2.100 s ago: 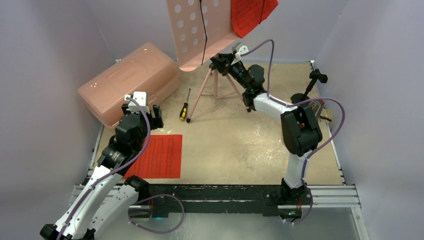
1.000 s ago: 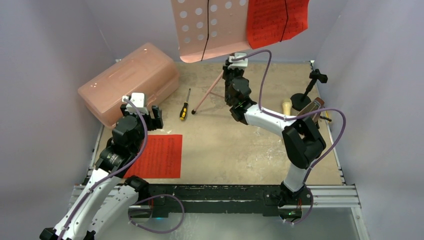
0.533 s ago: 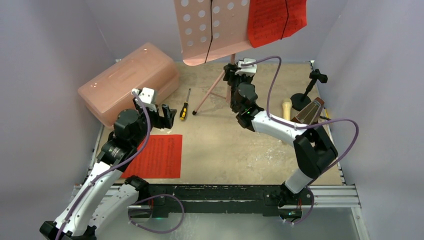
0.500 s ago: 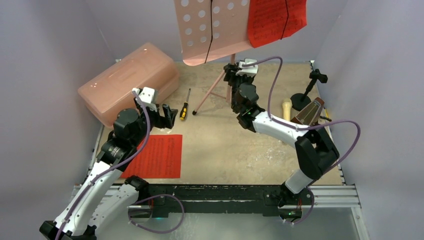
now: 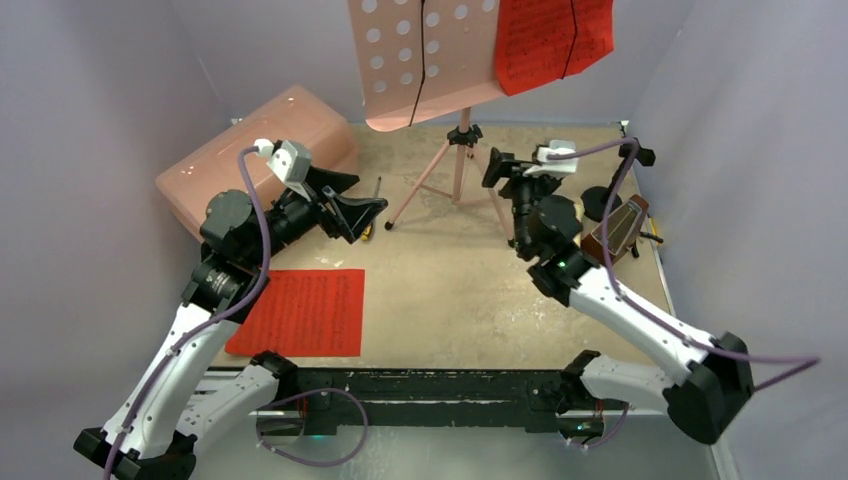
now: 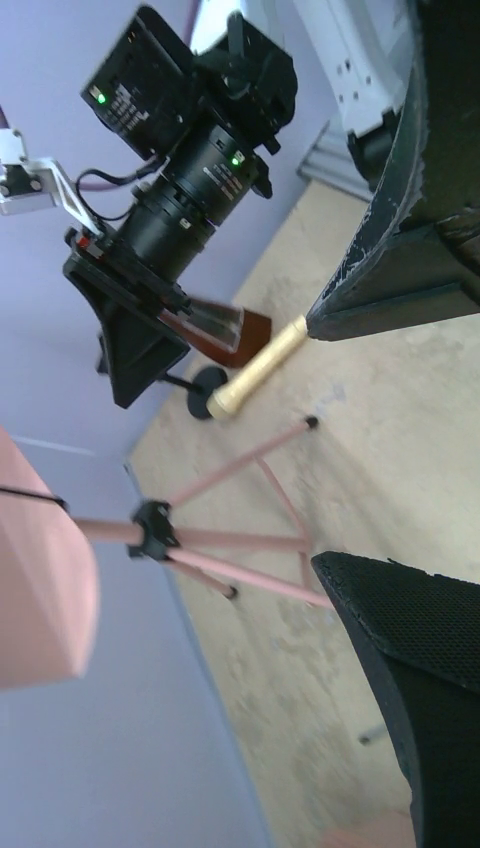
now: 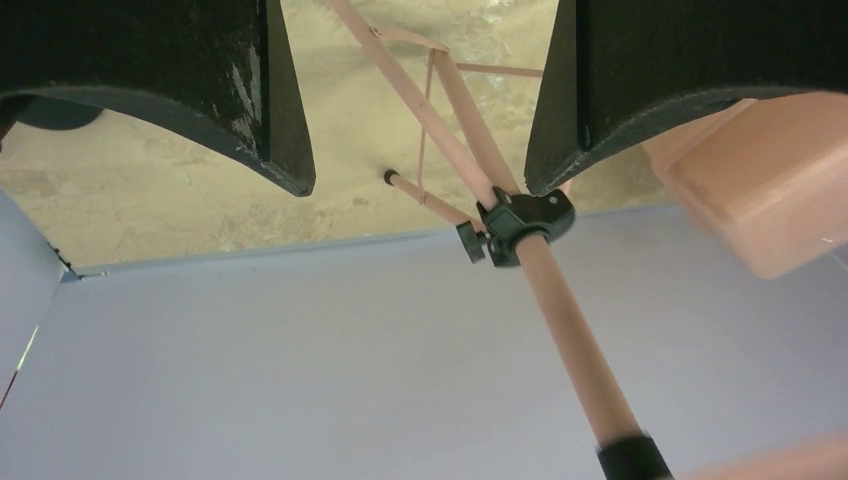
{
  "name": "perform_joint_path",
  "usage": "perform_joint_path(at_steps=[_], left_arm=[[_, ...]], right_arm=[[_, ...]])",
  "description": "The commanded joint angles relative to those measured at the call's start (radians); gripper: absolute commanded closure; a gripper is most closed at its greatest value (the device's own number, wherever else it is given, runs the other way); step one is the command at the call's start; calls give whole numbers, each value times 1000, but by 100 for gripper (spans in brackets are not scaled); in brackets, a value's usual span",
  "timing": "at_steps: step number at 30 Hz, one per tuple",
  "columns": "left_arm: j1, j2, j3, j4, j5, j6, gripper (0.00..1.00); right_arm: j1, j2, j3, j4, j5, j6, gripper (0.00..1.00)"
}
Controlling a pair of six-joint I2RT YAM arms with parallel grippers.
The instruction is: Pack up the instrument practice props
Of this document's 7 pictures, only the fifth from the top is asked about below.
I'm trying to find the red sheet music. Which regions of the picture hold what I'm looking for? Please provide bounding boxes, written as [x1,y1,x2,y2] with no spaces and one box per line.
[224,269,365,357]
[494,0,615,96]

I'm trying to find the black microphone stand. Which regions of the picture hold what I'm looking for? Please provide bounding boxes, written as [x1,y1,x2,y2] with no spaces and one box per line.
[581,142,656,223]

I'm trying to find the pink plastic storage box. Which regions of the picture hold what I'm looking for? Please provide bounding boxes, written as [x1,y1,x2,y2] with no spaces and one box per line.
[155,84,360,243]

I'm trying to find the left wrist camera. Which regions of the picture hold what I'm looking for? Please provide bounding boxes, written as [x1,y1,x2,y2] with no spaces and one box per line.
[253,138,312,188]

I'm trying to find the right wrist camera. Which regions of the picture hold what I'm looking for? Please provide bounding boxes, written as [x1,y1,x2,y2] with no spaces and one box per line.
[528,140,580,179]

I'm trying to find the aluminium frame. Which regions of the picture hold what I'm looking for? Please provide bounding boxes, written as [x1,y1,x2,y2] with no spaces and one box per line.
[119,248,740,480]

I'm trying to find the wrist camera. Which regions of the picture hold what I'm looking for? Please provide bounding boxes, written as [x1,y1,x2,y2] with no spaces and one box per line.
[253,138,312,188]
[528,140,580,179]

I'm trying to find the yellow black screwdriver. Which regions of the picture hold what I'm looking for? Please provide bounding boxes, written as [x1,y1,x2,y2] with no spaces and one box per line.
[361,176,382,242]

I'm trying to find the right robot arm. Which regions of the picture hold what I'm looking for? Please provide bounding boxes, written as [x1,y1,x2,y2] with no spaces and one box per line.
[482,148,754,445]

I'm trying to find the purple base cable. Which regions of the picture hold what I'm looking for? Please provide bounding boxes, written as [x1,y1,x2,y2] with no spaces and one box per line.
[254,388,371,470]

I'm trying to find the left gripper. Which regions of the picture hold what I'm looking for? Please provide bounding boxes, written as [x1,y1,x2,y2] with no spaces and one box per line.
[245,164,386,267]

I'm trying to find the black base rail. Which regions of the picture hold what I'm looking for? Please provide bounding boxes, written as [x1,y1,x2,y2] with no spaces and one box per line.
[279,368,598,435]

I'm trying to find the cream microphone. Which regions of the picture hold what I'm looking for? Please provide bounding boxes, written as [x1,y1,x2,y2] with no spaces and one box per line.
[573,201,585,245]

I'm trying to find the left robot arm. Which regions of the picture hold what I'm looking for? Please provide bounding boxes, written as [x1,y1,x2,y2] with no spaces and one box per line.
[74,167,388,479]

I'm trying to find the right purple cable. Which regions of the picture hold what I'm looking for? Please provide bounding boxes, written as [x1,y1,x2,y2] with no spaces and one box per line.
[543,137,821,393]

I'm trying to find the black pliers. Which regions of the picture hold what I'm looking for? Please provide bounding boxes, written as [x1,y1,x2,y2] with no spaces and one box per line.
[630,231,664,259]

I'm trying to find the pink tripod music stand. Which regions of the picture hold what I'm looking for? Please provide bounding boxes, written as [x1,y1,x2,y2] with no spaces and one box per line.
[347,0,503,230]

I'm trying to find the brown metronome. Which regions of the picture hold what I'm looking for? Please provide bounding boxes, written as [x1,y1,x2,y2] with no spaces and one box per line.
[581,195,649,264]

